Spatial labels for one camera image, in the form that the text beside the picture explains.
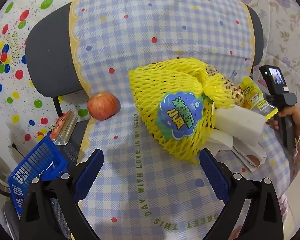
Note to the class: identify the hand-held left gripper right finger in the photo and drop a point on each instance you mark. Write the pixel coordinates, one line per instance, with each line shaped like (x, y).
(215, 177)

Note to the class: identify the dotted plastic sheet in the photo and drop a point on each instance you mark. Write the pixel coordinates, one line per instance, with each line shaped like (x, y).
(15, 22)

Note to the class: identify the blue checkered cloth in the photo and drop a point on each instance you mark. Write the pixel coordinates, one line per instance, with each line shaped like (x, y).
(152, 30)

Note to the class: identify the red apple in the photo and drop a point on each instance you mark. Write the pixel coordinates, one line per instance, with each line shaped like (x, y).
(103, 106)

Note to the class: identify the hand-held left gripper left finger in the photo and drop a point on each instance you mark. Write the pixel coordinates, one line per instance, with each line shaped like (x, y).
(90, 172)

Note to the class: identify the white tissue paper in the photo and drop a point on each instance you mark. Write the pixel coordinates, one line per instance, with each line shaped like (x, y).
(221, 142)

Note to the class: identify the orange foil pouch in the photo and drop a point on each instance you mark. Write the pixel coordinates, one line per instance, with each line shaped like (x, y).
(63, 126)

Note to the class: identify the yellow snack wrapper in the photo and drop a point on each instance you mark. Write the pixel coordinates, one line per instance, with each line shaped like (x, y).
(255, 95)

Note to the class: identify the woven bamboo basket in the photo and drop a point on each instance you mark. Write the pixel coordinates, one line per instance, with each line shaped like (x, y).
(226, 82)

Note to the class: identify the yellow foam net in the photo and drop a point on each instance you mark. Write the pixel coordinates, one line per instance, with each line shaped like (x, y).
(165, 90)

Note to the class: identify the person's right hand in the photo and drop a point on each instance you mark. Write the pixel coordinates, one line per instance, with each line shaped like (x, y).
(293, 112)

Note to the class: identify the floral plastic sheet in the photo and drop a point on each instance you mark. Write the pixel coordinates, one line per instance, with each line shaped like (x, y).
(285, 35)

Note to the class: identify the white foam block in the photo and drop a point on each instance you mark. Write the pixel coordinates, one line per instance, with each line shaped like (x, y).
(240, 120)

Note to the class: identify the blue plastic basket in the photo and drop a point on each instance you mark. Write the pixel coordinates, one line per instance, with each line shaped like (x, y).
(37, 160)

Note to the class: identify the white printed paper packet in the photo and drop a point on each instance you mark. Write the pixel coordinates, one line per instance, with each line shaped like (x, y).
(250, 155)

